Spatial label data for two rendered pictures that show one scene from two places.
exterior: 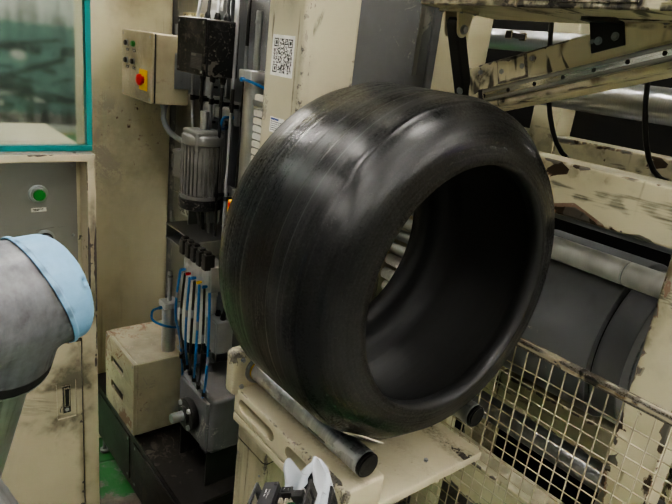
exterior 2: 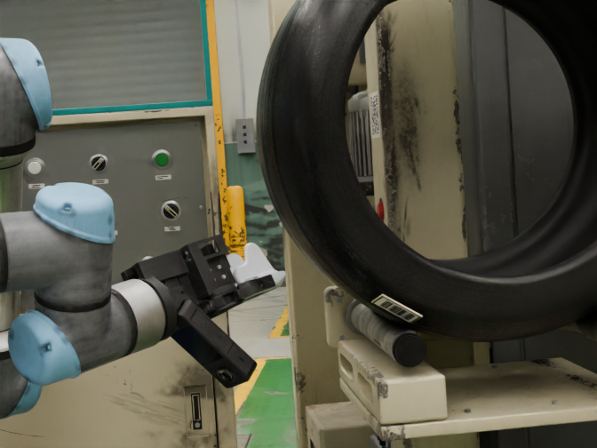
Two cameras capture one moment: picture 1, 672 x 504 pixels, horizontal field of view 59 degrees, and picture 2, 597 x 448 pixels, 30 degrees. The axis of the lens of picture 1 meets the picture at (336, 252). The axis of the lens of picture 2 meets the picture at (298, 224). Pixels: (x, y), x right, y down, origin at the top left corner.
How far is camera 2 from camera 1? 0.98 m
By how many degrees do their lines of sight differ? 37
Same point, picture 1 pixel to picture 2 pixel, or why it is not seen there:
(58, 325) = (14, 89)
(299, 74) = not seen: outside the picture
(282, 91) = not seen: outside the picture
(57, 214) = (182, 182)
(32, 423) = (158, 435)
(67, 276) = (24, 55)
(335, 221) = (298, 28)
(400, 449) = (529, 397)
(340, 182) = not seen: outside the picture
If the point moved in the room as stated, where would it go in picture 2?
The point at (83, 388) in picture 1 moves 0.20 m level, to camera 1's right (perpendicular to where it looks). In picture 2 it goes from (216, 400) to (302, 407)
